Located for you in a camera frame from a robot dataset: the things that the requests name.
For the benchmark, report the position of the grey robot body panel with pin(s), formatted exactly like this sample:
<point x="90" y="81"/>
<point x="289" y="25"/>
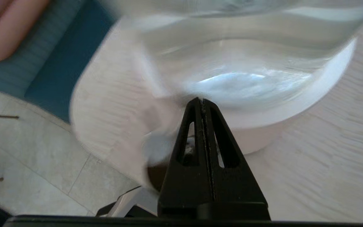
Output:
<point x="137" y="199"/>

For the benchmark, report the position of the teal upholstered bench seat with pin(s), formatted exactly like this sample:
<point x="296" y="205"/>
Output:
<point x="68" y="63"/>

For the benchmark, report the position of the clear water dispenser white base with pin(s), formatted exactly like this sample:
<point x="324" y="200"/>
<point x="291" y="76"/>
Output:
<point x="247" y="78"/>

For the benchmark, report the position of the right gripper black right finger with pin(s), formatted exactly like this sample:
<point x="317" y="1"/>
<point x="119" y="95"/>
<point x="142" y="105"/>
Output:
<point x="235" y="195"/>

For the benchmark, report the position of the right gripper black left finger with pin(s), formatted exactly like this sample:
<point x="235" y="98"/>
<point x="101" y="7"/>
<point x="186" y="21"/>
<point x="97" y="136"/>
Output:
<point x="184" y="192"/>

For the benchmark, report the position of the black plastic cup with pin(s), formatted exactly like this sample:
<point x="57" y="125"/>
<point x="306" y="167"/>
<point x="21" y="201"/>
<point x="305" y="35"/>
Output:
<point x="155" y="176"/>

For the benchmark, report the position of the pink cylindrical bolster cushion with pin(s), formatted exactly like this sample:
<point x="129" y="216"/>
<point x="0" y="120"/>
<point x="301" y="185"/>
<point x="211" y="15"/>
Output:
<point x="8" y="28"/>

